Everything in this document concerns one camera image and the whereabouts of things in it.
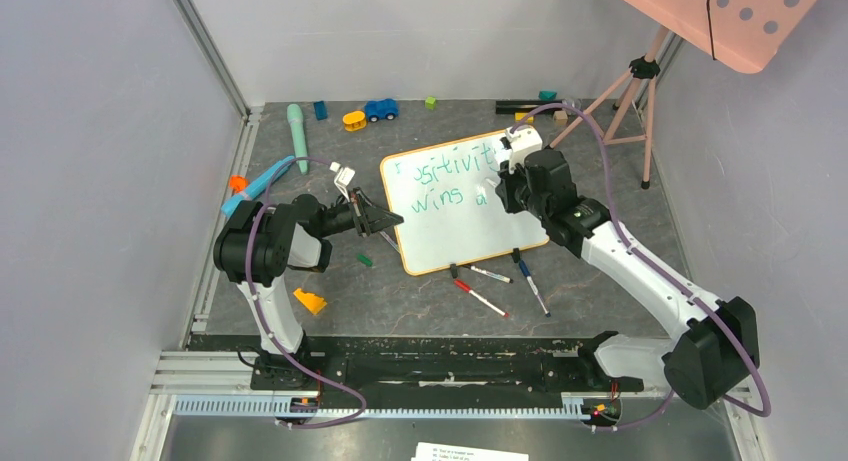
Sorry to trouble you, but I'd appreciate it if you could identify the beige wooden cube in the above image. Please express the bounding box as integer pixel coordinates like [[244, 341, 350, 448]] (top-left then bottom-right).
[[553, 110, 569, 126]]

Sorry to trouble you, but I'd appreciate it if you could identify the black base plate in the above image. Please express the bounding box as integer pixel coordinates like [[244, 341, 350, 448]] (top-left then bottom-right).
[[241, 335, 644, 410]]

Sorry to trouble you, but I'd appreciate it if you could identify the pink perforated panel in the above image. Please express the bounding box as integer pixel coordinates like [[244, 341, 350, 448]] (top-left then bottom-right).
[[622, 0, 818, 74]]

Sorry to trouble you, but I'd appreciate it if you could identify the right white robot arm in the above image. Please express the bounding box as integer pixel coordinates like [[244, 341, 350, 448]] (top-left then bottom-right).
[[495, 148, 772, 417]]

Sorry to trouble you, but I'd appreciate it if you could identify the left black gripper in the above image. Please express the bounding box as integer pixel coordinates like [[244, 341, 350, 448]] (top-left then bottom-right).
[[317, 187, 403, 238]]

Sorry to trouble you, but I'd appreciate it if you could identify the yellow block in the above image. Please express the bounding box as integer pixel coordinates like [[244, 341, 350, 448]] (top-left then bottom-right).
[[514, 112, 534, 124]]

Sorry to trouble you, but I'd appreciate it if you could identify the small orange toy piece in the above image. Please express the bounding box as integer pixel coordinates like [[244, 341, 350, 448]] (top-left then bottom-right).
[[228, 175, 249, 193]]

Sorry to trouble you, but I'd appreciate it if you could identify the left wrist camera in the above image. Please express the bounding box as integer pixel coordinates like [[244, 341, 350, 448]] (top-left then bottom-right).
[[330, 162, 356, 201]]

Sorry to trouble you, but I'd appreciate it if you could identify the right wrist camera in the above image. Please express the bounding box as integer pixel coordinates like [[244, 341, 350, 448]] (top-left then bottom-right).
[[494, 125, 543, 174]]

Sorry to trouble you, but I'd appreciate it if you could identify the yellow oval toy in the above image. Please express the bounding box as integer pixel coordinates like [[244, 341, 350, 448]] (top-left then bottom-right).
[[342, 110, 368, 132]]

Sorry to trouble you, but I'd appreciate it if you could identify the orange framed whiteboard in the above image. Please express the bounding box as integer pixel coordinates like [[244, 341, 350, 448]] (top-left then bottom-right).
[[380, 131, 548, 276]]

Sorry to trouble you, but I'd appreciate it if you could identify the dark blue block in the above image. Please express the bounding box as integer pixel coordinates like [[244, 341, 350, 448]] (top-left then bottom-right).
[[313, 101, 328, 120]]

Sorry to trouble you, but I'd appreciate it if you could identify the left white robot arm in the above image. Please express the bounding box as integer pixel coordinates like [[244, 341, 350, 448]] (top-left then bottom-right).
[[213, 188, 404, 389]]

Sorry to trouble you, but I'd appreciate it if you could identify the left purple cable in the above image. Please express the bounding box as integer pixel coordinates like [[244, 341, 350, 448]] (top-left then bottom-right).
[[243, 156, 369, 431]]

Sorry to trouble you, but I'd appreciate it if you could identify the grey slotted cable duct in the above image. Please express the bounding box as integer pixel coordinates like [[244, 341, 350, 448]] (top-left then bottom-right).
[[173, 394, 594, 421]]

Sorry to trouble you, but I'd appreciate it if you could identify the mint green toy microphone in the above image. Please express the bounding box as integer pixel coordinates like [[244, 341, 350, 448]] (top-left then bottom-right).
[[286, 104, 309, 174]]

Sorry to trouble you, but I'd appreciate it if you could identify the green marker cap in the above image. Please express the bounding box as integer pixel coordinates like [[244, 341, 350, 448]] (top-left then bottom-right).
[[357, 254, 373, 267]]

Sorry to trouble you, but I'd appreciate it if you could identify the black whiteboard marker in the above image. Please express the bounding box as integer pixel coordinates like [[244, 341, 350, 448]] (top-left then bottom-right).
[[461, 264, 514, 284]]

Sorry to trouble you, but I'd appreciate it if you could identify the blue toy car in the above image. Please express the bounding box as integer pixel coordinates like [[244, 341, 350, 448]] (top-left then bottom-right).
[[364, 98, 399, 123]]

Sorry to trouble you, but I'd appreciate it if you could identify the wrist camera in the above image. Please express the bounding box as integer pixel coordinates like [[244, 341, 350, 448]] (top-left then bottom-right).
[[494, 125, 543, 174], [330, 162, 356, 201]]

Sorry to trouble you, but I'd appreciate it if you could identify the blue whiteboard marker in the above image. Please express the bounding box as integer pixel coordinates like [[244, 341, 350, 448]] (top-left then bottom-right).
[[518, 260, 551, 317]]

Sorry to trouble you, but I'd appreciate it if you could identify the orange wedge block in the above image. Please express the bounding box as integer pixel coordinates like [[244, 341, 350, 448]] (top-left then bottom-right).
[[293, 288, 327, 316]]

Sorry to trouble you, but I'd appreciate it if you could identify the white paper sheet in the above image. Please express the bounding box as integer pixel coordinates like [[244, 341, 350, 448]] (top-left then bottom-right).
[[411, 442, 529, 461]]

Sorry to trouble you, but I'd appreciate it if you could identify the purple whiteboard marker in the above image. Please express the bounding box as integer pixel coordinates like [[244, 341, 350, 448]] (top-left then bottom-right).
[[379, 231, 401, 254]]

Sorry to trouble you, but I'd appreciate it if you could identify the red whiteboard marker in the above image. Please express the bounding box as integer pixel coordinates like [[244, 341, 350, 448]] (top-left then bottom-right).
[[453, 279, 509, 318]]

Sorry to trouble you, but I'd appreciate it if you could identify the pink tripod stand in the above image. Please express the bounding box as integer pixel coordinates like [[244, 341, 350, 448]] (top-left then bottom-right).
[[584, 26, 670, 190]]

